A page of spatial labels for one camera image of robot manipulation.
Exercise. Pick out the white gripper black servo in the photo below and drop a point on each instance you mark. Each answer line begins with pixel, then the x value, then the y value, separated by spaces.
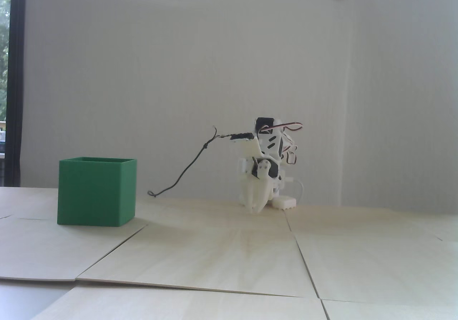
pixel 258 185

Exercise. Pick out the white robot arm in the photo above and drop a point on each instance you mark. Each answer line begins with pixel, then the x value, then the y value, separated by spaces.
pixel 276 141

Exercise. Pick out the green box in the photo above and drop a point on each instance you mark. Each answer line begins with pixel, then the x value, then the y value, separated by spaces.
pixel 93 191

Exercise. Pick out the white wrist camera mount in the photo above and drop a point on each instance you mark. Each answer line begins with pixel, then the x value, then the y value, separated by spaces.
pixel 250 146

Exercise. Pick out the dark window frame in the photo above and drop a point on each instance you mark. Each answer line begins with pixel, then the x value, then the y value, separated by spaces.
pixel 16 83

